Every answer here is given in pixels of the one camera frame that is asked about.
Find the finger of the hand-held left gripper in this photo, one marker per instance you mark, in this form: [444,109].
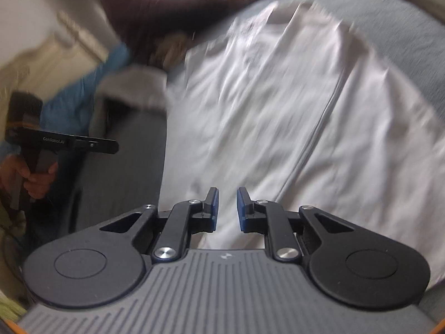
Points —
[104,146]

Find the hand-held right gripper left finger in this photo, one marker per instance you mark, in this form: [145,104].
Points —
[215,212]

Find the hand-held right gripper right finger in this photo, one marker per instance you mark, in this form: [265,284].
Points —
[241,212]

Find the white shirt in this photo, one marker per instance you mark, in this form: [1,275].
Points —
[278,111]

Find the person's left hand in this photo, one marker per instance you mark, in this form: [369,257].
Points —
[38,184]

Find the blue quilt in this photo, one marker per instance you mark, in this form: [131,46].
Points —
[76,94]

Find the grey-green cloth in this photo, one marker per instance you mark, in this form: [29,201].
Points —
[135,87]

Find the cream carved headboard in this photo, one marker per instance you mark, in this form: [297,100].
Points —
[41,62]

